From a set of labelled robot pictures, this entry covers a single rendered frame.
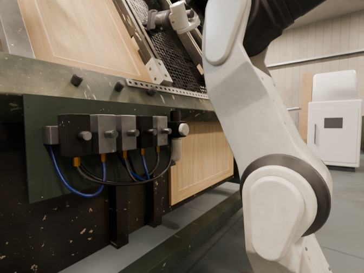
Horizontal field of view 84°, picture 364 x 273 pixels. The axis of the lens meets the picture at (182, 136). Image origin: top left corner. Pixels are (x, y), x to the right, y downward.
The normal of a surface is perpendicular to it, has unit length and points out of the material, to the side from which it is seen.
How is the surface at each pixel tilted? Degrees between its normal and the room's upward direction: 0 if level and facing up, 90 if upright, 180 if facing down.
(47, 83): 58
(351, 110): 90
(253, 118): 90
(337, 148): 90
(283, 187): 90
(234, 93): 111
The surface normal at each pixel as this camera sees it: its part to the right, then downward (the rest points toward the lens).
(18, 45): 0.66, -0.51
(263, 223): -0.61, 0.06
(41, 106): 0.79, 0.04
